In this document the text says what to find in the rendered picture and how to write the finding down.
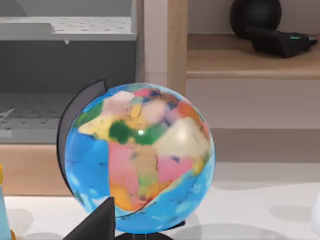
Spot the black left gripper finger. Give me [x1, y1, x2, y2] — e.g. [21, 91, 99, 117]
[63, 196, 116, 240]

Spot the colourful globe on black stand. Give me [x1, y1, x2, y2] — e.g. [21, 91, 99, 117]
[56, 76, 216, 240]

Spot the pale wooden drawer front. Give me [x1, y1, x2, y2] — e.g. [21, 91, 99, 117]
[0, 143, 73, 197]

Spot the light blue and yellow object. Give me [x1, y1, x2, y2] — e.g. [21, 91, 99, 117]
[0, 163, 18, 240]

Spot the grey pierced drawer inside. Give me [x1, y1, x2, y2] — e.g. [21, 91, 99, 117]
[0, 0, 146, 145]

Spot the wooden open shelf unit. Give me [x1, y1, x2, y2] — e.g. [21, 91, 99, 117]
[142, 0, 320, 165]

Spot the white rounded object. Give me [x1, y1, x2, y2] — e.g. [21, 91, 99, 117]
[309, 192, 320, 237]

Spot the black stapler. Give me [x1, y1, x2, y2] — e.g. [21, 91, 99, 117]
[245, 26, 319, 60]

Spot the black ball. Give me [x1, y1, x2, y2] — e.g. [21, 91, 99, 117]
[229, 0, 283, 40]

